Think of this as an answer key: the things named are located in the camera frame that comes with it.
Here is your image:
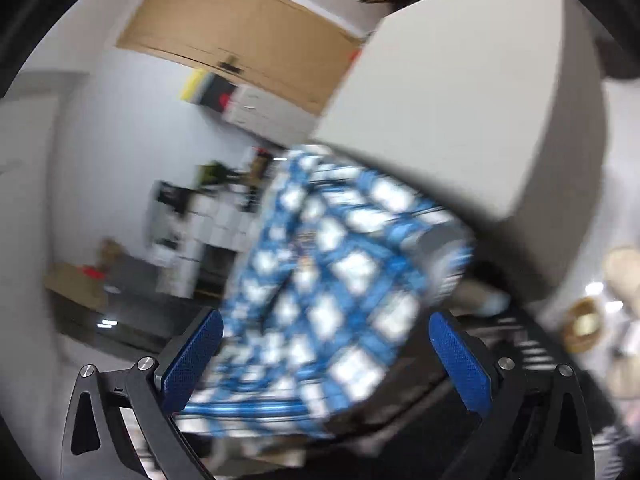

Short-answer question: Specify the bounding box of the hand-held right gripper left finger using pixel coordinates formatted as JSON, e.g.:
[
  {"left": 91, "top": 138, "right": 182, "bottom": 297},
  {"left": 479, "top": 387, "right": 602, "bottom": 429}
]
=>
[{"left": 60, "top": 308, "right": 224, "bottom": 480}]

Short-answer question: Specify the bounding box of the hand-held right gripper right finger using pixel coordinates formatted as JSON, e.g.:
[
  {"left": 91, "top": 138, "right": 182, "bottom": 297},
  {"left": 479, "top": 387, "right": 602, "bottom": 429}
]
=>
[{"left": 429, "top": 310, "right": 596, "bottom": 480}]

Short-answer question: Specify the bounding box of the blue plaid shirt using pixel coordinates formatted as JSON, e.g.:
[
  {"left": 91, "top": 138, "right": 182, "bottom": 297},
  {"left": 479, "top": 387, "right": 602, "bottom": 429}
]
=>
[{"left": 172, "top": 145, "right": 476, "bottom": 441}]

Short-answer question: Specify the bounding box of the white drawer dresser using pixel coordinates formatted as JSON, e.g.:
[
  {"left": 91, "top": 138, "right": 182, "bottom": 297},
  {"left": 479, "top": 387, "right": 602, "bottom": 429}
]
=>
[{"left": 150, "top": 187, "right": 262, "bottom": 302}]

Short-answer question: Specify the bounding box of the large cardboard box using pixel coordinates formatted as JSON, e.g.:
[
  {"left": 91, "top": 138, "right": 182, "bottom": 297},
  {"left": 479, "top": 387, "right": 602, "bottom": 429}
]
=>
[{"left": 44, "top": 261, "right": 109, "bottom": 309}]

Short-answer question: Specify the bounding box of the cream suitcase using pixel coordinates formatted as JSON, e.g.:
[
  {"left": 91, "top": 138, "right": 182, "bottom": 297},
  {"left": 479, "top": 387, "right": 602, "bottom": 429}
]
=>
[{"left": 222, "top": 85, "right": 322, "bottom": 147}]

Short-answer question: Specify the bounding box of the white side table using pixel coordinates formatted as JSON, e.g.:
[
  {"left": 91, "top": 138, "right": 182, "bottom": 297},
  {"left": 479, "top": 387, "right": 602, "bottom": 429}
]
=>
[{"left": 309, "top": 0, "right": 607, "bottom": 302}]

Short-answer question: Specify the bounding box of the yellow box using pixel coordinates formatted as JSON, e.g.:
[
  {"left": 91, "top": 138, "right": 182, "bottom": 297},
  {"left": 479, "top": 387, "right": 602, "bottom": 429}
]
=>
[{"left": 181, "top": 68, "right": 212, "bottom": 104}]

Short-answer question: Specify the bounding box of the wooden door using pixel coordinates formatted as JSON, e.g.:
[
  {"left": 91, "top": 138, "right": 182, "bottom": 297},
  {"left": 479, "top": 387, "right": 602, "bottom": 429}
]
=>
[{"left": 116, "top": 0, "right": 365, "bottom": 117}]

